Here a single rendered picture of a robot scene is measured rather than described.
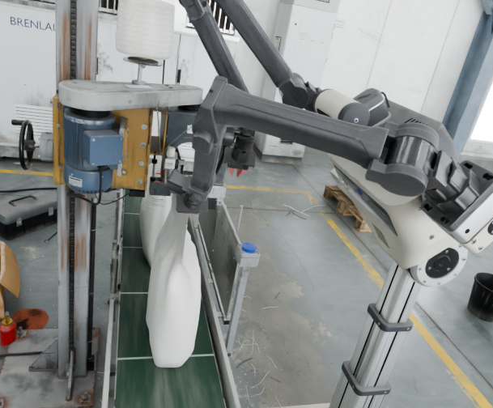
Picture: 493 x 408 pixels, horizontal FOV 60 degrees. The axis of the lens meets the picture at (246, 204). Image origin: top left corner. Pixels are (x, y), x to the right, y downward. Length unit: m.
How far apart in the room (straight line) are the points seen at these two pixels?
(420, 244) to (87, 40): 1.19
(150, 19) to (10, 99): 3.27
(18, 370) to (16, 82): 2.77
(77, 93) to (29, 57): 3.05
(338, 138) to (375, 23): 5.61
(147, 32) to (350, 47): 5.05
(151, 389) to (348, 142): 1.28
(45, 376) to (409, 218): 1.83
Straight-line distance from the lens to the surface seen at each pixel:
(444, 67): 7.05
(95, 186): 1.44
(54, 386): 2.28
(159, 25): 1.32
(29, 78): 4.41
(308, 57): 5.33
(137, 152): 1.60
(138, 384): 1.77
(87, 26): 1.58
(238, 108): 0.78
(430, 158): 0.76
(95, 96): 1.33
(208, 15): 1.17
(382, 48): 6.44
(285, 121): 0.76
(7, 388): 2.31
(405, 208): 0.95
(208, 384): 1.79
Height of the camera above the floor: 1.70
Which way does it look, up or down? 24 degrees down
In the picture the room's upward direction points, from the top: 11 degrees clockwise
